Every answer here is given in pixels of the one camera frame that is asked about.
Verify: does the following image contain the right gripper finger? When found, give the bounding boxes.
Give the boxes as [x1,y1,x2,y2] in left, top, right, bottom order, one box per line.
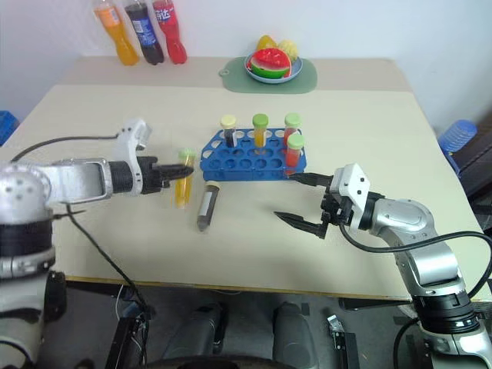
[273,210,331,241]
[293,172,334,190]

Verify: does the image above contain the dark rounded shape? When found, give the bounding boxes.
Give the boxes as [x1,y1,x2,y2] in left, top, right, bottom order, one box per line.
[271,301,321,369]
[164,302,228,363]

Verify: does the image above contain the yellow toy pineapple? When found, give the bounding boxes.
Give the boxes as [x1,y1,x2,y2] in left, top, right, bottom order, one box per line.
[277,38,301,63]

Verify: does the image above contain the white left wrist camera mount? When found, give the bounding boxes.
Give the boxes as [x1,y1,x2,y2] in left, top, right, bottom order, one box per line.
[114,118,153,195]

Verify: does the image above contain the blue plastic crate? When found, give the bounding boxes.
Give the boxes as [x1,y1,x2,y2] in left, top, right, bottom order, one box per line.
[0,110,21,148]

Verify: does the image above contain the blue test tube rack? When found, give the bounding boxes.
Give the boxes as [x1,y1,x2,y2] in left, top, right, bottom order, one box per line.
[199,127,309,182]

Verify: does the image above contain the blue plate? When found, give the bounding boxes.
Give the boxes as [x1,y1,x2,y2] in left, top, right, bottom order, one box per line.
[243,55,305,85]

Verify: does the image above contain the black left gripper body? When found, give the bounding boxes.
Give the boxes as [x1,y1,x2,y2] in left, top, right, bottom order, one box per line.
[135,155,171,194]

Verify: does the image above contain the grey capless test tube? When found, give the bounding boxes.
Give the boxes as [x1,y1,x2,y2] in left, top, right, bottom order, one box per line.
[196,181,221,233]

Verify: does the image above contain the red liquid tube green cap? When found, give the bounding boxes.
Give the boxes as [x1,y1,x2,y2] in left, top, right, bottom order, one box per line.
[284,111,301,141]
[284,132,306,169]

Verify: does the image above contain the beige table mat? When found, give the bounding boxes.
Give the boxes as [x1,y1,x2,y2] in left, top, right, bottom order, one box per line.
[0,84,486,301]

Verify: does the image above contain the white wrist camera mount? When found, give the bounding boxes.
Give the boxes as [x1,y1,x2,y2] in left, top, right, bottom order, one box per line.
[327,162,373,232]
[114,118,153,195]

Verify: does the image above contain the dark cola bottle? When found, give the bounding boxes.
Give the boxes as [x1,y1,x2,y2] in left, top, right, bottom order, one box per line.
[123,0,166,65]

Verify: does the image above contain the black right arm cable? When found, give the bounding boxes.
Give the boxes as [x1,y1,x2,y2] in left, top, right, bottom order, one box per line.
[337,221,492,301]

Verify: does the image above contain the toy watermelon slice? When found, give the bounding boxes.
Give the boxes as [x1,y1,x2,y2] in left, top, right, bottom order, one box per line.
[247,47,294,79]

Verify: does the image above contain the black metal frame leg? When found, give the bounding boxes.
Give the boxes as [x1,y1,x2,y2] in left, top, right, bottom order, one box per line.
[104,314,151,369]
[325,314,361,369]

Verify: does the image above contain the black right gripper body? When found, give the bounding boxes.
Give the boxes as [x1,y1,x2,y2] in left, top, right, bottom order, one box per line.
[320,187,355,228]

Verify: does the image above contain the stacked blue plastic stools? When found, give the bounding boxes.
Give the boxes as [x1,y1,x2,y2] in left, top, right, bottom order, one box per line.
[437,118,479,173]

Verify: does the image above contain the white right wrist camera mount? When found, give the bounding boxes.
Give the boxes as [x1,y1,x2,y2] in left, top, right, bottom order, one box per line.
[327,162,373,232]

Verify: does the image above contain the red soda bottle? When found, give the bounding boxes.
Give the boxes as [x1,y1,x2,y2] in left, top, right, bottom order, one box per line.
[151,0,189,65]

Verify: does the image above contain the orange soda bottle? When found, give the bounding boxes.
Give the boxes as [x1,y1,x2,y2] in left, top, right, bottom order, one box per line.
[92,0,141,67]

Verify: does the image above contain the black object beside table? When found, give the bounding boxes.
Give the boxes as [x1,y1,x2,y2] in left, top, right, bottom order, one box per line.
[452,132,492,218]

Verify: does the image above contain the black liquid tube yellow cap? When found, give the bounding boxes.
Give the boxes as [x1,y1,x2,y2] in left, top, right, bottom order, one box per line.
[219,114,238,148]

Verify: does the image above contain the green placemat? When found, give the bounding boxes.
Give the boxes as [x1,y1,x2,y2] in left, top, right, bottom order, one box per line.
[218,56,318,95]

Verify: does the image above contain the yellow liquid tube green cap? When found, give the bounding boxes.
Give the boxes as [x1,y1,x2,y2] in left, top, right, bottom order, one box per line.
[251,112,269,149]
[174,147,198,211]

